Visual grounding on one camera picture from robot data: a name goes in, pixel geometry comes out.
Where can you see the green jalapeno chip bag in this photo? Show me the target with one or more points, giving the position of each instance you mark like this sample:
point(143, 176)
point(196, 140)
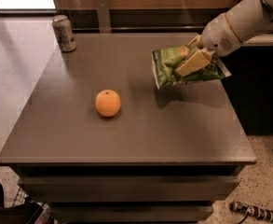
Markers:
point(165, 61)

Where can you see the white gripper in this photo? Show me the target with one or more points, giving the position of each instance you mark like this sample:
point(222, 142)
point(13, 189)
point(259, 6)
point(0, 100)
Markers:
point(217, 34)

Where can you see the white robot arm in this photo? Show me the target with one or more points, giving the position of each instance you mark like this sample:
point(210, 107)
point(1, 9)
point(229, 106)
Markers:
point(249, 18)

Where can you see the horizontal metal rail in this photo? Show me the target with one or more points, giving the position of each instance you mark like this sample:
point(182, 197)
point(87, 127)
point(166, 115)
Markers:
point(164, 29)

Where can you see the left metal rail bracket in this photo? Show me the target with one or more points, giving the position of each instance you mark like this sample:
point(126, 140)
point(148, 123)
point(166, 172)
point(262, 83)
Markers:
point(103, 14)

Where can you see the orange fruit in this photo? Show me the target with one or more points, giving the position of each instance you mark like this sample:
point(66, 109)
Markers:
point(108, 103)

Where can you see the black striped cable connector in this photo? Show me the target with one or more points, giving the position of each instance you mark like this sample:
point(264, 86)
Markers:
point(252, 211)

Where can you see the grey drawer cabinet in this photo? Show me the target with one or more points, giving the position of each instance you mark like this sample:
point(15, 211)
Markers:
point(165, 157)

